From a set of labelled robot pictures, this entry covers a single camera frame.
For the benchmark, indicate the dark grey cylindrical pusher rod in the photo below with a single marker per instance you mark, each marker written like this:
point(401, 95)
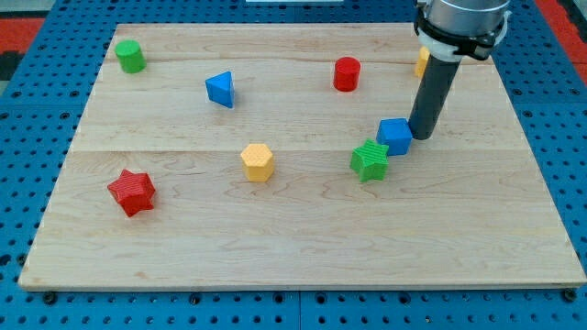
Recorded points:
point(432, 93)

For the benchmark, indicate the blue cube block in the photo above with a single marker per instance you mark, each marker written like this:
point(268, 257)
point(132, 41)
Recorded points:
point(395, 133)

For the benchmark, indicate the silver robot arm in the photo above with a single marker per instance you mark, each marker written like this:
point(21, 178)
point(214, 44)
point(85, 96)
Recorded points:
point(451, 30)

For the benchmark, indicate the yellow block behind rod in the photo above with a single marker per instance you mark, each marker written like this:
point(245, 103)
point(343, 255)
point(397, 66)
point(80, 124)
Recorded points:
point(421, 62)

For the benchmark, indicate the red cylinder block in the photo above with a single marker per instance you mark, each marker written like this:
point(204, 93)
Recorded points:
point(347, 74)

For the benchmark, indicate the green star block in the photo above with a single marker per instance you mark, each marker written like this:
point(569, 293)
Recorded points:
point(370, 161)

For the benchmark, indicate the wooden board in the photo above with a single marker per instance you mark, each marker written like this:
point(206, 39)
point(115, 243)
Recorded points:
point(466, 209)

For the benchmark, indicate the yellow hexagon block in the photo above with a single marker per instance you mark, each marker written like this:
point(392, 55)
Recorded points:
point(257, 162)

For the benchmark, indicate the blue triangle block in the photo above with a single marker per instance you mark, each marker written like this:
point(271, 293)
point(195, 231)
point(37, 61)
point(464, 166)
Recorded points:
point(220, 89)

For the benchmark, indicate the green cylinder block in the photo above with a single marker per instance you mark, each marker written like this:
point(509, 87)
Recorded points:
point(130, 56)

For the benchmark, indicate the red star block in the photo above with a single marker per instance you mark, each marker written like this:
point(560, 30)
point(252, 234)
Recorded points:
point(133, 192)

